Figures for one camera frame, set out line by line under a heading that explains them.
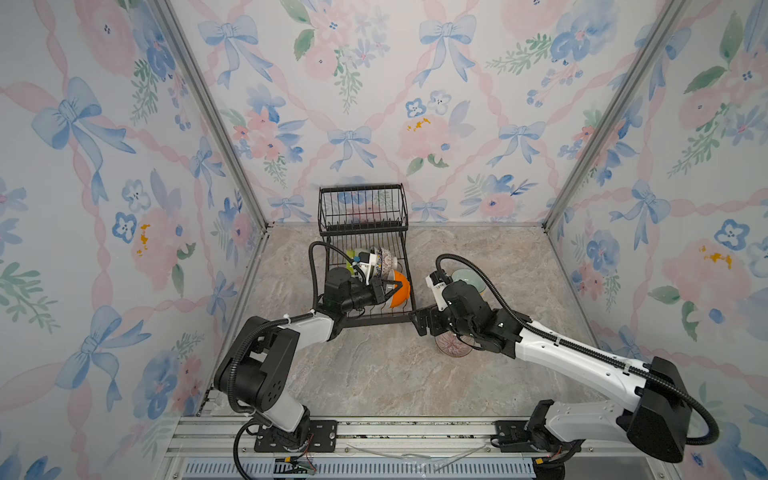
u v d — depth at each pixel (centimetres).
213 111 86
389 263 97
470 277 99
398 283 83
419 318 69
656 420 39
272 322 50
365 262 80
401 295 84
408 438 75
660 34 72
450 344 88
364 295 76
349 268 73
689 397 43
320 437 73
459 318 60
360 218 117
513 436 73
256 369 46
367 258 80
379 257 80
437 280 69
